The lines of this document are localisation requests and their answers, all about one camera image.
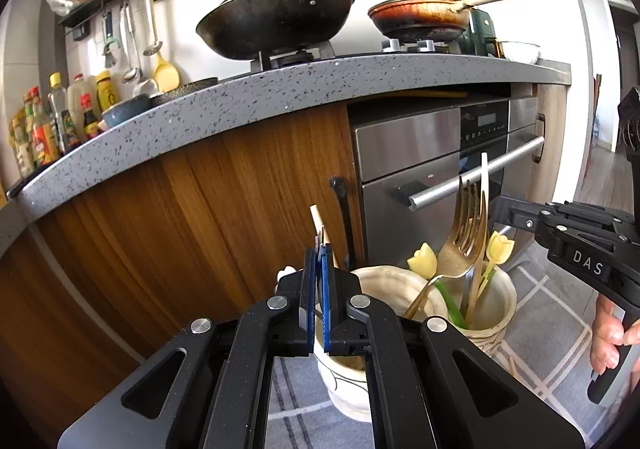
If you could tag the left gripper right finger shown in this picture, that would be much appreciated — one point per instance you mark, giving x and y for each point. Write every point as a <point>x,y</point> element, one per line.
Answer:
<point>428,385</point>

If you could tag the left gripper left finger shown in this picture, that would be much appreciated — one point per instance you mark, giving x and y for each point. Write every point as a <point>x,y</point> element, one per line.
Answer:
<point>209,386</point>

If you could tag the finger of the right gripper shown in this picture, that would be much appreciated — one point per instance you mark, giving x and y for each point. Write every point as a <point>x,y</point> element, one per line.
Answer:
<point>522,215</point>

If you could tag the yellow tulip plastic pick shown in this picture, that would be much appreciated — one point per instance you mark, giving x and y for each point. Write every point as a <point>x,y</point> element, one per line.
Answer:
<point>498,250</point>
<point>424,263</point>

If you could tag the gold metal fork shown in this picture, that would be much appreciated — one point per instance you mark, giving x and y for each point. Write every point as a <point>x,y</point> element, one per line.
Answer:
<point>464,244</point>

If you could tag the silver metal spoon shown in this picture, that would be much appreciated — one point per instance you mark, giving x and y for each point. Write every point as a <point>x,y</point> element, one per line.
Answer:
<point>286,271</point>

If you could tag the silver metal fork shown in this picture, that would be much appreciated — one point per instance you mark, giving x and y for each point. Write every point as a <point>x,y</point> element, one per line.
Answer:
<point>321,238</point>

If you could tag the wooden chopstick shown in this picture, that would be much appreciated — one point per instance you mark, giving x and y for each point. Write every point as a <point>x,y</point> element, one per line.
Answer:
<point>318,221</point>
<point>484,189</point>

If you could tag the person right hand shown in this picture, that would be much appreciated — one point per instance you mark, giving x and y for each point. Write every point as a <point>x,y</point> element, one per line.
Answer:
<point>608,333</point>

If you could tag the stainless steel built-in oven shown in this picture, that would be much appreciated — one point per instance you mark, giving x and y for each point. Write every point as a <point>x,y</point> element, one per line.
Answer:
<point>401,156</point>

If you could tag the grey plaid table cloth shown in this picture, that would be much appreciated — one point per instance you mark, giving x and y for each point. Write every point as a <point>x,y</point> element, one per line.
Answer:
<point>322,402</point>

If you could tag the white bowl on counter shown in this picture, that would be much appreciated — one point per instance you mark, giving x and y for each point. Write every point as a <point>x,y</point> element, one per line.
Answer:
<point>521,52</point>

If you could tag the green kettle appliance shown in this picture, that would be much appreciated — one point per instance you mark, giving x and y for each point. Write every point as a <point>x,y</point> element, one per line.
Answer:
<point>479,38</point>

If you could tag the wooden cabinet door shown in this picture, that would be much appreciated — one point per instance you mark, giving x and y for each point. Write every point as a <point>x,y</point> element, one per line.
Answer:
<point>103,281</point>

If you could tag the gas stove top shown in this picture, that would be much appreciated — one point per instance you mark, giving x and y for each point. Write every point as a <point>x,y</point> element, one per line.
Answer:
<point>266,61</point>

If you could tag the brown frying pan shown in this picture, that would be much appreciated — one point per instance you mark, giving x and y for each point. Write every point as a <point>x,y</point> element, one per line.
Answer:
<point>415,20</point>

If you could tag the grey speckled countertop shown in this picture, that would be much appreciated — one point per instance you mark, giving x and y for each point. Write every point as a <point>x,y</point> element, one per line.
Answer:
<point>240,101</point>

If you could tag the black wok with lid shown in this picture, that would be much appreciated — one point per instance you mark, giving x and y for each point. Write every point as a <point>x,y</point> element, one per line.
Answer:
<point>248,29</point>

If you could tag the blue ceramic bowl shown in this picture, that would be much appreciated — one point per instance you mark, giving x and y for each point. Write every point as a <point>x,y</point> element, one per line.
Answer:
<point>126,110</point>

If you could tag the red cap sauce bottle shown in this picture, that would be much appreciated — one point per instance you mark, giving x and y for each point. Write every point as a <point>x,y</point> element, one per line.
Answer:
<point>90,123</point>

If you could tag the yellow mustard bottle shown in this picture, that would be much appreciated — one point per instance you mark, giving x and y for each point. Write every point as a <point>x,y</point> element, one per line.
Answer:
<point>106,92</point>

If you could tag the hanging metal ladle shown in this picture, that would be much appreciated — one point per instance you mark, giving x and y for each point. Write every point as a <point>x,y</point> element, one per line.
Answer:
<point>130,72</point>

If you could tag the clear oil bottle yellow cap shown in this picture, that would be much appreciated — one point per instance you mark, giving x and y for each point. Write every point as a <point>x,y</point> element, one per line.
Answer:
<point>68,138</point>

